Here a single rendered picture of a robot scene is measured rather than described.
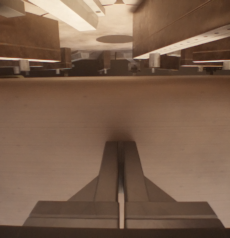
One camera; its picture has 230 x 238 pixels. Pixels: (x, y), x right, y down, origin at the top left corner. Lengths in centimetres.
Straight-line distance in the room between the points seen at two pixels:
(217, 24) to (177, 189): 61
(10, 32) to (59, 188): 152
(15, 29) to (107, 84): 154
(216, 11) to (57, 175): 69
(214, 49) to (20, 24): 189
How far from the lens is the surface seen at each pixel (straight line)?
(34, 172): 20
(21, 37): 168
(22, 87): 18
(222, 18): 71
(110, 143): 15
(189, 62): 312
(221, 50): 220
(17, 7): 83
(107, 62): 382
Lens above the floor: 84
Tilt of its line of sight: 14 degrees up
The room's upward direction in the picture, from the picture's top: 179 degrees clockwise
